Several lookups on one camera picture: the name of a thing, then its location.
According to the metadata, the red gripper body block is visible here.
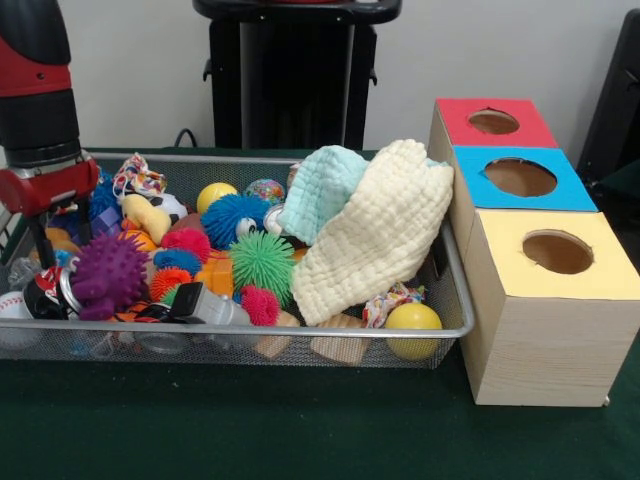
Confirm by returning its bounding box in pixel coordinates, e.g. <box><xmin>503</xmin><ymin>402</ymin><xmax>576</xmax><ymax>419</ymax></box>
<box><xmin>0</xmin><ymin>155</ymin><xmax>102</xmax><ymax>218</ymax></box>

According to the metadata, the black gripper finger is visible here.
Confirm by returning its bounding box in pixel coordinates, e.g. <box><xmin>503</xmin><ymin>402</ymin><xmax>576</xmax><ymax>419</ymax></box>
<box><xmin>27</xmin><ymin>212</ymin><xmax>57</xmax><ymax>270</ymax></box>
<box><xmin>74</xmin><ymin>198</ymin><xmax>95</xmax><ymax>247</ymax></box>

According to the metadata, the clear plastic bottle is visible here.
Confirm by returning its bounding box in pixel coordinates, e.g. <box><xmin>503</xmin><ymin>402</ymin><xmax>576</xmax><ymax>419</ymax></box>
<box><xmin>8</xmin><ymin>249</ymin><xmax>71</xmax><ymax>289</ymax></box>

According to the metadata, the light blue waffle cloth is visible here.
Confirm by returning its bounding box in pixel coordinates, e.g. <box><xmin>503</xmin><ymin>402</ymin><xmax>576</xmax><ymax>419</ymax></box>
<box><xmin>277</xmin><ymin>144</ymin><xmax>450</xmax><ymax>246</ymax></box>

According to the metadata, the cream waffle cloth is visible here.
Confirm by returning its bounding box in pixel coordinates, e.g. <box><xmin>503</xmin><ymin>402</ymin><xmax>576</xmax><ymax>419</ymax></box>
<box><xmin>292</xmin><ymin>137</ymin><xmax>455</xmax><ymax>326</ymax></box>

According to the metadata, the wooden box with three holes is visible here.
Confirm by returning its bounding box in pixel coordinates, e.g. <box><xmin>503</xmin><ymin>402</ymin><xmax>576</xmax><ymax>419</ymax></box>
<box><xmin>426</xmin><ymin>97</ymin><xmax>640</xmax><ymax>407</ymax></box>

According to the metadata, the crushed black can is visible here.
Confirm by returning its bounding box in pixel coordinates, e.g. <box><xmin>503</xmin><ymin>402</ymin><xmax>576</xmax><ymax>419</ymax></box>
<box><xmin>22</xmin><ymin>267</ymin><xmax>81</xmax><ymax>321</ymax></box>

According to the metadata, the purple spiky rubber toy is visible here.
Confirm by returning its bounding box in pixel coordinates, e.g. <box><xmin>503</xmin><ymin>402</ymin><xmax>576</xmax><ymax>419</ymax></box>
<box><xmin>71</xmin><ymin>231</ymin><xmax>152</xmax><ymax>321</ymax></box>

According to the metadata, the white baseball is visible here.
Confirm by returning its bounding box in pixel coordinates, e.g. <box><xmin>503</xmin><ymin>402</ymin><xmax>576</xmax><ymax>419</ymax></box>
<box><xmin>0</xmin><ymin>292</ymin><xmax>31</xmax><ymax>349</ymax></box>

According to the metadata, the crumpled colourful printed wrapper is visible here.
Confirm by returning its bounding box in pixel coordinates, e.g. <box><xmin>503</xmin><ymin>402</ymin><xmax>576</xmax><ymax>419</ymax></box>
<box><xmin>113</xmin><ymin>152</ymin><xmax>169</xmax><ymax>197</ymax></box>

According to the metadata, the blue spiky ball with eyes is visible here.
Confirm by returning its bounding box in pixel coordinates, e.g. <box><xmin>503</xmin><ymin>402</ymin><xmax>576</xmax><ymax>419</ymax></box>
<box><xmin>201</xmin><ymin>192</ymin><xmax>274</xmax><ymax>251</ymax></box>

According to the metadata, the plain green spiky ball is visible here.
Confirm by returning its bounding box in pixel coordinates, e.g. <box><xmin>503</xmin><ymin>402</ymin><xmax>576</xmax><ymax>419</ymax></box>
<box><xmin>228</xmin><ymin>230</ymin><xmax>299</xmax><ymax>309</ymax></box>

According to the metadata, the dark green table cloth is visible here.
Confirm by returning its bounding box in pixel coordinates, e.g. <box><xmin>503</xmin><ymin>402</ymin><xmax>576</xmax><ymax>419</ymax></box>
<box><xmin>0</xmin><ymin>145</ymin><xmax>640</xmax><ymax>480</ymax></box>

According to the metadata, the large yellow ball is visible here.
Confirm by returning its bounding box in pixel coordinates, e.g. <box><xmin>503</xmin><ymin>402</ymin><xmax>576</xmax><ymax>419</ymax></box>
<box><xmin>384</xmin><ymin>301</ymin><xmax>445</xmax><ymax>361</ymax></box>

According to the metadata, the neighbouring green covered table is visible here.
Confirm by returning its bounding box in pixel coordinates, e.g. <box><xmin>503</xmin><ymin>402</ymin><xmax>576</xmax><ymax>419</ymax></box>
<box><xmin>589</xmin><ymin>164</ymin><xmax>640</xmax><ymax>234</ymax></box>

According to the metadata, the black chair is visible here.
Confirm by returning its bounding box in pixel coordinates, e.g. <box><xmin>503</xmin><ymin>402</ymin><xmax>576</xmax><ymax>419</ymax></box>
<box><xmin>577</xmin><ymin>8</ymin><xmax>640</xmax><ymax>174</ymax></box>

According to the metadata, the shallow wire mesh bin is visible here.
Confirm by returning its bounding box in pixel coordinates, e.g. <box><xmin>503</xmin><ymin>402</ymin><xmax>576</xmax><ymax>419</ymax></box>
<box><xmin>0</xmin><ymin>153</ymin><xmax>476</xmax><ymax>370</ymax></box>

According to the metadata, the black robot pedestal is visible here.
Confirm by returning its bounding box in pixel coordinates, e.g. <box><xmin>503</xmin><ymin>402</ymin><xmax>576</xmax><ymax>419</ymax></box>
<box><xmin>192</xmin><ymin>0</ymin><xmax>404</xmax><ymax>150</ymax></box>

